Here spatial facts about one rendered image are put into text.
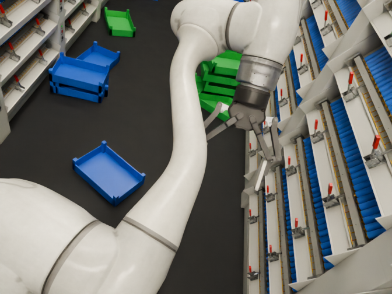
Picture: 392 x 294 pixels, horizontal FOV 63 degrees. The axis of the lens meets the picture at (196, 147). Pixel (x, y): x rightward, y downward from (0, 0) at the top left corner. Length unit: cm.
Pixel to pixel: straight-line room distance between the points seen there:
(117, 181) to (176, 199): 118
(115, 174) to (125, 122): 39
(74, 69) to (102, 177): 79
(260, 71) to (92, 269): 47
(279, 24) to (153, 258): 48
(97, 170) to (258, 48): 122
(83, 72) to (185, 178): 170
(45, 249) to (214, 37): 51
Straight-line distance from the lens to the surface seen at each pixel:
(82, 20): 259
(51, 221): 50
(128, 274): 48
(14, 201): 53
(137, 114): 202
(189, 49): 70
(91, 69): 218
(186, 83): 63
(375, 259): 81
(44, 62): 210
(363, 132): 97
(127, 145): 183
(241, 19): 70
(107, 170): 171
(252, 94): 67
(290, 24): 69
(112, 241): 49
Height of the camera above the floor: 136
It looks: 45 degrees down
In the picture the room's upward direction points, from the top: 22 degrees clockwise
